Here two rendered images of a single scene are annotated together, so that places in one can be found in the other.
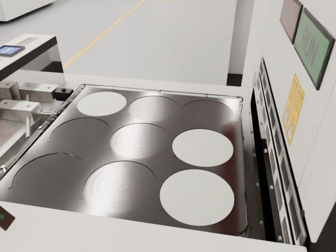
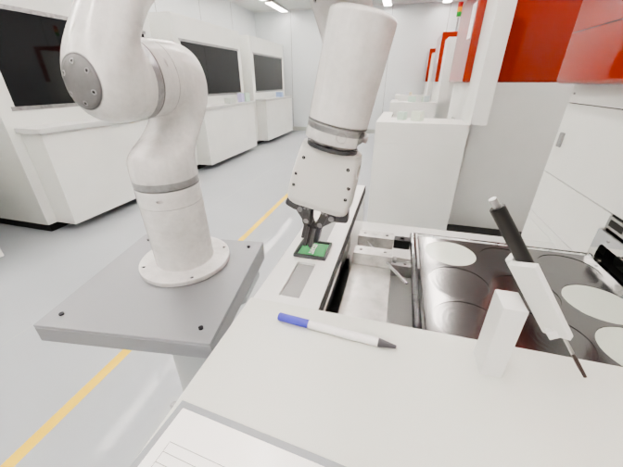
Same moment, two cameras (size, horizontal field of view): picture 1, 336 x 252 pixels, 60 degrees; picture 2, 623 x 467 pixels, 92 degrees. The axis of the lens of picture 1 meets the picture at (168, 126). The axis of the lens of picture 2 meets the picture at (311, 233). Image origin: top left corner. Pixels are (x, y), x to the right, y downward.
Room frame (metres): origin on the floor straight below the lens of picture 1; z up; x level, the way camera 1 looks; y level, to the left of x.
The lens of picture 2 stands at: (-0.05, 0.38, 1.23)
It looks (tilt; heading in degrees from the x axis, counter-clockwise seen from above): 27 degrees down; 6
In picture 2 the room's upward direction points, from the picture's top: straight up
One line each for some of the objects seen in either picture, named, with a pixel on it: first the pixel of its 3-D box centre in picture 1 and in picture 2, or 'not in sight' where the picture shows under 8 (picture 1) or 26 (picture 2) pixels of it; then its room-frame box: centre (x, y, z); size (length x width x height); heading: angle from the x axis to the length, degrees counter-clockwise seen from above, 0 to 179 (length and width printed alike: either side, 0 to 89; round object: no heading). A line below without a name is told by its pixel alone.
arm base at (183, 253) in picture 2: not in sight; (177, 223); (0.49, 0.71, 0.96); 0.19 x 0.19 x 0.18
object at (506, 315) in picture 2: not in sight; (526, 318); (0.18, 0.20, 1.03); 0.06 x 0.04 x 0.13; 80
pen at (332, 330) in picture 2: not in sight; (334, 330); (0.21, 0.38, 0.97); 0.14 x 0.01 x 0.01; 76
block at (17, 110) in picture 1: (18, 110); (372, 256); (0.50, 0.30, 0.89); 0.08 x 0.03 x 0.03; 80
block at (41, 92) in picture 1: (39, 92); (375, 239); (0.58, 0.29, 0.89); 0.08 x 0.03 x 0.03; 80
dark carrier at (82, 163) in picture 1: (139, 140); (524, 293); (0.40, 0.05, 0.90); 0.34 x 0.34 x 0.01; 80
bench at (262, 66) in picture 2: not in sight; (259, 92); (7.40, 2.31, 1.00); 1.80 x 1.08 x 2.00; 170
